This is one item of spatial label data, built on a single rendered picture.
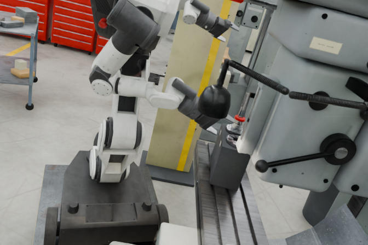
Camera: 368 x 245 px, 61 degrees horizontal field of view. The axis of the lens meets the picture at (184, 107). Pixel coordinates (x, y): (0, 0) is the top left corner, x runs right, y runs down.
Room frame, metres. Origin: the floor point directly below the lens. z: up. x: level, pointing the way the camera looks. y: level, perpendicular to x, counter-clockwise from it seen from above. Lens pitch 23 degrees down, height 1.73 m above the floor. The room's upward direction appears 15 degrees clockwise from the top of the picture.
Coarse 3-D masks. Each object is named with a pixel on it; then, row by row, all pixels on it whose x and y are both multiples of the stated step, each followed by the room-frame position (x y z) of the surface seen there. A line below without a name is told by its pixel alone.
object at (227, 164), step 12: (228, 132) 1.19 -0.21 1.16; (240, 132) 1.20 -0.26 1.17; (216, 144) 1.23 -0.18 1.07; (228, 144) 1.09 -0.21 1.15; (216, 156) 1.12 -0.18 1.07; (228, 156) 1.07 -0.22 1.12; (240, 156) 1.06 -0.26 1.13; (216, 168) 1.07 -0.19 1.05; (228, 168) 1.07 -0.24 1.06; (240, 168) 1.06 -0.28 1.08; (216, 180) 1.07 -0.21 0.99; (228, 180) 1.07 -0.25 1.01; (240, 180) 1.06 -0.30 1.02
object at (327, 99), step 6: (294, 96) 0.52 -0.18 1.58; (300, 96) 0.52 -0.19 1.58; (306, 96) 0.53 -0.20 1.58; (312, 96) 0.53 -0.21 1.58; (318, 96) 0.54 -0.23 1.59; (324, 96) 0.55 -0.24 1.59; (318, 102) 0.54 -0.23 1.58; (324, 102) 0.54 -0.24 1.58; (330, 102) 0.54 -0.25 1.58; (336, 102) 0.55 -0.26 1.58; (342, 102) 0.55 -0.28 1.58; (348, 102) 0.56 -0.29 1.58; (354, 102) 0.56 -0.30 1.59; (360, 102) 0.57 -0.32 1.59; (354, 108) 0.57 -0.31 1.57; (360, 108) 0.57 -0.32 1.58; (366, 108) 0.57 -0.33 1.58
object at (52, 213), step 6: (48, 210) 1.07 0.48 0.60; (54, 210) 1.08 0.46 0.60; (48, 216) 1.03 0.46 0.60; (54, 216) 1.04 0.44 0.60; (48, 222) 1.01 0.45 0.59; (54, 222) 1.02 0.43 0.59; (48, 228) 0.99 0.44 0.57; (54, 228) 1.00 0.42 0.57; (48, 234) 0.98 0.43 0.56; (54, 234) 0.99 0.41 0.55; (48, 240) 0.97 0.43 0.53; (54, 240) 0.98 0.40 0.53
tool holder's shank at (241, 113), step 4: (248, 92) 1.23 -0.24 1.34; (248, 96) 1.21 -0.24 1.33; (244, 100) 1.22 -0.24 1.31; (248, 100) 1.21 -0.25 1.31; (244, 104) 1.21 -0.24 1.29; (240, 108) 1.22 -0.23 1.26; (244, 108) 1.21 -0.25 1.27; (240, 112) 1.21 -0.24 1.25; (244, 112) 1.21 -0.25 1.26; (240, 116) 1.21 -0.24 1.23
